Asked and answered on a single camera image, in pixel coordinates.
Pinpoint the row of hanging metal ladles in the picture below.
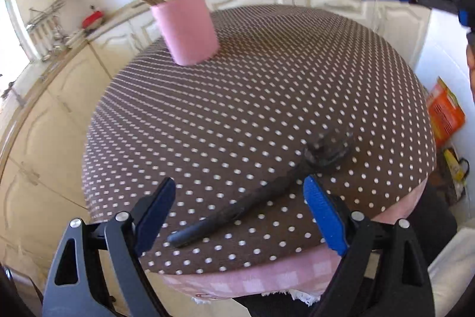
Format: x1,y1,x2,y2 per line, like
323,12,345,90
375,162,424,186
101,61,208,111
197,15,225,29
28,20,75,61

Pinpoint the red lidded bowl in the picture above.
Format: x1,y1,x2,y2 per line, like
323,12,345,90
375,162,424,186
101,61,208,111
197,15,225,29
82,7,105,29

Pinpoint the brown polka dot tablecloth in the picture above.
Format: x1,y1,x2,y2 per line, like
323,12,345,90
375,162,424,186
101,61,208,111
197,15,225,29
82,4,438,275

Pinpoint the kitchen window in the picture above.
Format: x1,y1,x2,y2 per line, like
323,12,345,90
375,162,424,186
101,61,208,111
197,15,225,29
0,0,36,80

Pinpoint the orange bag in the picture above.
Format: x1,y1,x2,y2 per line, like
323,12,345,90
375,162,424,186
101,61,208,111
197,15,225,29
426,76,466,149

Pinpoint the person's white garment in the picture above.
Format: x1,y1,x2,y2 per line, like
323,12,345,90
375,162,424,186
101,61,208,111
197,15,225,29
427,226,475,317

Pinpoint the metal wall utensil rack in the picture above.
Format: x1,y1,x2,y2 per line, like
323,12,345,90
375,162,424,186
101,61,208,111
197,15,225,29
26,1,64,28

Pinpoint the person's right hand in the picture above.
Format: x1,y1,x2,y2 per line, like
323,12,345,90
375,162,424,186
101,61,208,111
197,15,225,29
467,40,475,95

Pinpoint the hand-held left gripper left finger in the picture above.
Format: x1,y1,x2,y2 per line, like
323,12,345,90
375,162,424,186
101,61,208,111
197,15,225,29
42,176,177,317

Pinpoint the pink utensil cup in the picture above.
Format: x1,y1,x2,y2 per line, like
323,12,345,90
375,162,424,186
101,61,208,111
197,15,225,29
151,0,220,66

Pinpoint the pink checked tablecloth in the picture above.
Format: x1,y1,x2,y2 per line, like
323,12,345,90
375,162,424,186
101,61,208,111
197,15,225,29
156,168,427,303

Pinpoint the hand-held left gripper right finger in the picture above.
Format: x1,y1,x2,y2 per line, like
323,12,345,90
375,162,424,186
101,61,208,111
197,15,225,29
302,175,436,317

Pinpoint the person's dark clothing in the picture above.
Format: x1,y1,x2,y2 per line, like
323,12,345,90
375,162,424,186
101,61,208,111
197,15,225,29
375,181,459,267

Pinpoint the yellow and black bag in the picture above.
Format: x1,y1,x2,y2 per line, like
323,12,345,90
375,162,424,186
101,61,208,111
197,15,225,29
441,148,470,191

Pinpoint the black spoon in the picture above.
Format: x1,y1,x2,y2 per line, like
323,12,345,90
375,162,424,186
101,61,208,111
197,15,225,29
167,129,355,249

